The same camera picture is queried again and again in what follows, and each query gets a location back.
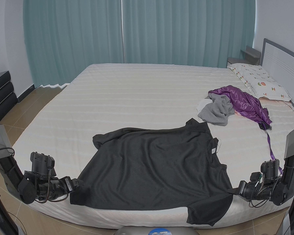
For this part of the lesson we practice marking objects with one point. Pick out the black chest of drawers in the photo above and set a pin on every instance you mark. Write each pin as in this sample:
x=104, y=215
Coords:
x=1, y=97

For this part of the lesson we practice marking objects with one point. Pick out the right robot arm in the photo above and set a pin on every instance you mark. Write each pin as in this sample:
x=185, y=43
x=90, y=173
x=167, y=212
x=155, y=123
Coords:
x=291, y=175

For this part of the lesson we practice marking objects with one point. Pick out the purple satin garment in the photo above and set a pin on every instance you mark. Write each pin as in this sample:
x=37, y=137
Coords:
x=245, y=101

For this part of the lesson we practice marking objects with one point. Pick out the grey bedside table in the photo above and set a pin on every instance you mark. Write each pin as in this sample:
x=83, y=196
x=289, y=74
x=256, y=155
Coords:
x=250, y=52

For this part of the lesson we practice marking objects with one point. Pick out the bed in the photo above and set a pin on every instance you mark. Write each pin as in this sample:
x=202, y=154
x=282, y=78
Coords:
x=137, y=101

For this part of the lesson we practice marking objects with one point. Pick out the blue-green curtain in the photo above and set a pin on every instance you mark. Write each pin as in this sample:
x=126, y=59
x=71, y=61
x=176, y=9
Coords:
x=186, y=23
x=73, y=33

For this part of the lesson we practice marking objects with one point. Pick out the white printed pillow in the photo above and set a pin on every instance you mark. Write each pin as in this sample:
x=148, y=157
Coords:
x=262, y=79

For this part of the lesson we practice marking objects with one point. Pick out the grey garment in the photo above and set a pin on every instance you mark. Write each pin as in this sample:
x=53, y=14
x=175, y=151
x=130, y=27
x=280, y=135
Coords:
x=215, y=111

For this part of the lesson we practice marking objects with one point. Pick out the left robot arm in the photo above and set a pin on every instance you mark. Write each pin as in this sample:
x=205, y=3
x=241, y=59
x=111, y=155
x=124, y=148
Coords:
x=12, y=177

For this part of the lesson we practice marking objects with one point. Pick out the white garment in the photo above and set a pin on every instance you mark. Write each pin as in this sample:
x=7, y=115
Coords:
x=202, y=105

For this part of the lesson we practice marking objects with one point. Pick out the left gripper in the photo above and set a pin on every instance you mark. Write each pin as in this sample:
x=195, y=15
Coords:
x=65, y=187

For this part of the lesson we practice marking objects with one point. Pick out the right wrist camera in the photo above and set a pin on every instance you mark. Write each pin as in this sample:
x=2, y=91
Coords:
x=256, y=177

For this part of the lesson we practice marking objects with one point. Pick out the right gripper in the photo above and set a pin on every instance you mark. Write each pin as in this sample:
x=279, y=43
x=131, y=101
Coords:
x=250, y=191

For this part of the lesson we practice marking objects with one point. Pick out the black T-shirt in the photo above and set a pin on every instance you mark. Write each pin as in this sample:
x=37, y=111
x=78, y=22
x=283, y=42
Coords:
x=149, y=168

